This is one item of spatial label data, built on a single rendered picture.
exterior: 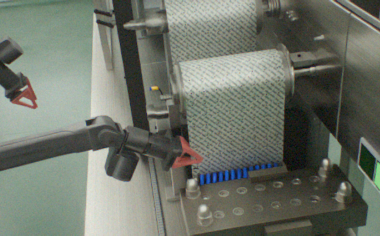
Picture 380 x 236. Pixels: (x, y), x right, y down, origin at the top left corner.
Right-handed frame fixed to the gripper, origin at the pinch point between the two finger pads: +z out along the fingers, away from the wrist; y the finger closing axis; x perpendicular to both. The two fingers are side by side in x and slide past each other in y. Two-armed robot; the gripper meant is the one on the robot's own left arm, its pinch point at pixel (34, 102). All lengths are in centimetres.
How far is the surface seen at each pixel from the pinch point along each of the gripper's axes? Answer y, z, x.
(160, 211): -52, 27, -17
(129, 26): -25.4, -9.7, -41.4
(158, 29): -29, -5, -47
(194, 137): -57, 10, -38
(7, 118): 198, 72, 86
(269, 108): -60, 15, -56
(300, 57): -56, 12, -70
